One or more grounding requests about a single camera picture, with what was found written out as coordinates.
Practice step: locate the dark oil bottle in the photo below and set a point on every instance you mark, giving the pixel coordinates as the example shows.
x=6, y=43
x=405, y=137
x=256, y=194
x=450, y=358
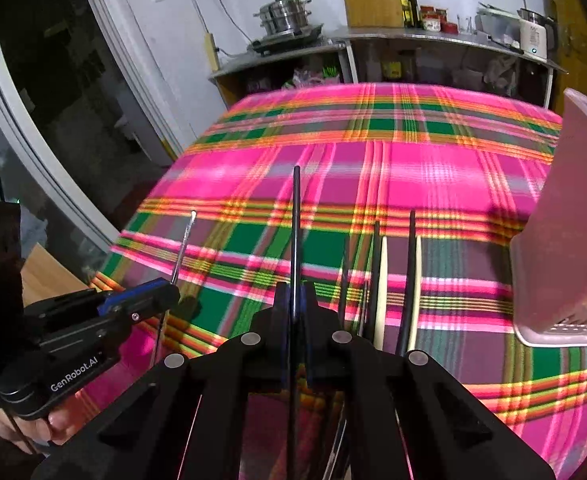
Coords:
x=413, y=10
x=403, y=10

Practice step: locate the clear plastic storage box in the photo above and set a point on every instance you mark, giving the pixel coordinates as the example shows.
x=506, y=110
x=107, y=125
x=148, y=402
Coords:
x=496, y=22

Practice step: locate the clear drinking glass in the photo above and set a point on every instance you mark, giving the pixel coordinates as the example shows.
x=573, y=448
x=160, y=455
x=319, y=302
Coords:
x=464, y=25

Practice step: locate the white door frame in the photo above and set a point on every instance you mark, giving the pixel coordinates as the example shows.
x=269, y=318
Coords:
x=123, y=60

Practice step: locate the cream chopstick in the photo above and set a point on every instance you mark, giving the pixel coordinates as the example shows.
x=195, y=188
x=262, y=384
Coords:
x=381, y=290
x=415, y=290

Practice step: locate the pink green plaid tablecloth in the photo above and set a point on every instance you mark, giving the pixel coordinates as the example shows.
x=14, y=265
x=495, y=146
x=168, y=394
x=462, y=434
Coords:
x=423, y=160

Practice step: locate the white jar with red lid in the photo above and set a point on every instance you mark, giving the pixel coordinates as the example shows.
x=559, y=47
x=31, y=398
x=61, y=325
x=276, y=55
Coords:
x=431, y=24

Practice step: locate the person's left hand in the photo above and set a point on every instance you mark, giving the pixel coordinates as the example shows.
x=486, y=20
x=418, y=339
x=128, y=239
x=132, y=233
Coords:
x=60, y=422

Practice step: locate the pink plastic utensil holder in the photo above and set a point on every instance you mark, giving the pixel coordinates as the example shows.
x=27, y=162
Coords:
x=558, y=210

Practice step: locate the red tin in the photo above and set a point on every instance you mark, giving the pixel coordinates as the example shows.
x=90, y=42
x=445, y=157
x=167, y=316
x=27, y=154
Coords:
x=449, y=28

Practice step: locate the white electric kettle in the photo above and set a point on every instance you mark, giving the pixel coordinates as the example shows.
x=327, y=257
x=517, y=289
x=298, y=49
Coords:
x=533, y=35

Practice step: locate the large metal shelf table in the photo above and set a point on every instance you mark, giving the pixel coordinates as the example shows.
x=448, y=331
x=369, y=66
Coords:
x=398, y=34

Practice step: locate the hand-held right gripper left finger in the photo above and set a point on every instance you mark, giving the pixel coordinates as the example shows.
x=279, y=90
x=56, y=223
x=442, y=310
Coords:
x=281, y=330

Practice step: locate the small red-lid jar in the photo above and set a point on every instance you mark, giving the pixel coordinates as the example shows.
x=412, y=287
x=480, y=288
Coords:
x=442, y=14

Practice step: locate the thin metal chopstick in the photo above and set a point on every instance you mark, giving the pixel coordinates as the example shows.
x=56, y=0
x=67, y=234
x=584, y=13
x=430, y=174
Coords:
x=183, y=250

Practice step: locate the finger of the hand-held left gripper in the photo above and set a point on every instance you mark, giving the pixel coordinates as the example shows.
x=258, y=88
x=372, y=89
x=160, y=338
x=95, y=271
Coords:
x=143, y=300

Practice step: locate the steel steamer pot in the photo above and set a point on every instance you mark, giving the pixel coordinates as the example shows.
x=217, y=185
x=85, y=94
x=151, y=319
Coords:
x=283, y=15

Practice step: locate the black induction cooker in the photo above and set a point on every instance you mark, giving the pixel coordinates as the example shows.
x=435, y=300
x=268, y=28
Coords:
x=273, y=45

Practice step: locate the pink plastic bag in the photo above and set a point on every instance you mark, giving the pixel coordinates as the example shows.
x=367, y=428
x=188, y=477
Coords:
x=308, y=80

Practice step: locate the light wooden board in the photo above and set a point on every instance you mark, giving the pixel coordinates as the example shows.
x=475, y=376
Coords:
x=48, y=275

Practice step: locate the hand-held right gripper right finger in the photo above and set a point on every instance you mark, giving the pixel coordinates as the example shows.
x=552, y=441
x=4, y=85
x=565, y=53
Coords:
x=307, y=330

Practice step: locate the yellowed power strip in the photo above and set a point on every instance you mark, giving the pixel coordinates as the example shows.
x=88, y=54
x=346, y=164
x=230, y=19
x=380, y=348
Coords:
x=211, y=52

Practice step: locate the small metal shelf table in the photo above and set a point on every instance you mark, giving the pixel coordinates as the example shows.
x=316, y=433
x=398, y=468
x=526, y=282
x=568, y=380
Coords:
x=253, y=62

